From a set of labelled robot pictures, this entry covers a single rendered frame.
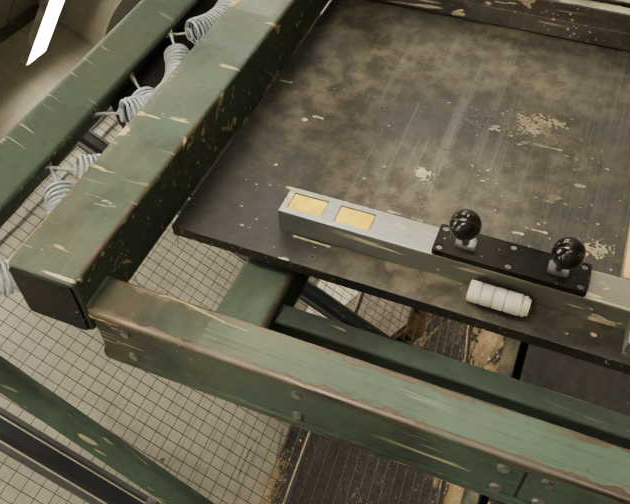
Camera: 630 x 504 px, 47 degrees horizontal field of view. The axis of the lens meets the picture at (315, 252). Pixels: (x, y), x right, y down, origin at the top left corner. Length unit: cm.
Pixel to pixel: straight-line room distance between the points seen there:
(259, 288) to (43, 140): 72
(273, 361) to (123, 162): 36
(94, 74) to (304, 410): 105
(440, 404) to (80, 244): 48
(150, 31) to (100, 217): 94
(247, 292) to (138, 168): 23
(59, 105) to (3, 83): 593
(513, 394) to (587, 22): 73
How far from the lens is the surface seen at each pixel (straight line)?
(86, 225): 97
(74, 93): 169
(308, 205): 103
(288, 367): 86
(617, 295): 99
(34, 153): 158
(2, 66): 774
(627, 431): 100
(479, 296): 96
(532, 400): 98
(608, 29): 145
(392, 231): 100
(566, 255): 86
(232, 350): 88
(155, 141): 106
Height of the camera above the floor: 182
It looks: 10 degrees down
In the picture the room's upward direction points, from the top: 55 degrees counter-clockwise
